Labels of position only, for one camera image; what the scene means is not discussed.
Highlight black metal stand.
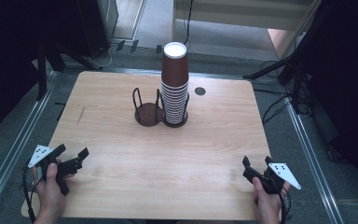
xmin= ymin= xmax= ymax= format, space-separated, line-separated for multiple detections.
xmin=35 ymin=38 xmax=104 ymax=102

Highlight white floor cable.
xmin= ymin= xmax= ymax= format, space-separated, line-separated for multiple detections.
xmin=88 ymin=42 xmax=119 ymax=69

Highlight aluminium floor rail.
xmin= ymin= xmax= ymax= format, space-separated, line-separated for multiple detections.
xmin=0 ymin=70 xmax=59 ymax=216
xmin=284 ymin=96 xmax=345 ymax=224

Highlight black tripod stand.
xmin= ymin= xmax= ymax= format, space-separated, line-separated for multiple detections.
xmin=242 ymin=0 xmax=327 ymax=114

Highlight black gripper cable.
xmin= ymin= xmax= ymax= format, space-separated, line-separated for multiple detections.
xmin=21 ymin=158 xmax=37 ymax=224
xmin=279 ymin=186 xmax=293 ymax=224

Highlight person's right hand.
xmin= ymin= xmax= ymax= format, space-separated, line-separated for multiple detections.
xmin=253 ymin=177 xmax=292 ymax=219

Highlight black floor cables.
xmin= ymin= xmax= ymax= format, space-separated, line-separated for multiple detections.
xmin=259 ymin=59 xmax=296 ymax=126

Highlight black hanging cable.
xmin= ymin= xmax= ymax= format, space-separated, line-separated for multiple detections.
xmin=182 ymin=0 xmax=195 ymax=45

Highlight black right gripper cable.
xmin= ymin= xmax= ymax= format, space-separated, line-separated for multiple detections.
xmin=279 ymin=186 xmax=293 ymax=224

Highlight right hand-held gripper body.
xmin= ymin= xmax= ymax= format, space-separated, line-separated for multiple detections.
xmin=256 ymin=162 xmax=302 ymax=196

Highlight black cabinet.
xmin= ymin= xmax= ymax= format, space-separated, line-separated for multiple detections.
xmin=76 ymin=0 xmax=119 ymax=58

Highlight black wire double cup rack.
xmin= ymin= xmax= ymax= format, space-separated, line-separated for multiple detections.
xmin=131 ymin=87 xmax=190 ymax=129

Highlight white low platform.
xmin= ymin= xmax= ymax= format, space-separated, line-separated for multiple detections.
xmin=172 ymin=0 xmax=322 ymax=33

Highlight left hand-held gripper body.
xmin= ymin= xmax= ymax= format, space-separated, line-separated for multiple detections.
xmin=27 ymin=145 xmax=76 ymax=196

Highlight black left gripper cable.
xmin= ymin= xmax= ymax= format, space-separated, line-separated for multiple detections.
xmin=21 ymin=158 xmax=37 ymax=224

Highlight stack of brown paper cups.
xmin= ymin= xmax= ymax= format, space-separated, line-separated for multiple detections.
xmin=160 ymin=41 xmax=190 ymax=125

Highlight person's left hand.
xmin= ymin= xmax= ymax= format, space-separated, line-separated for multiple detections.
xmin=32 ymin=162 xmax=76 ymax=217

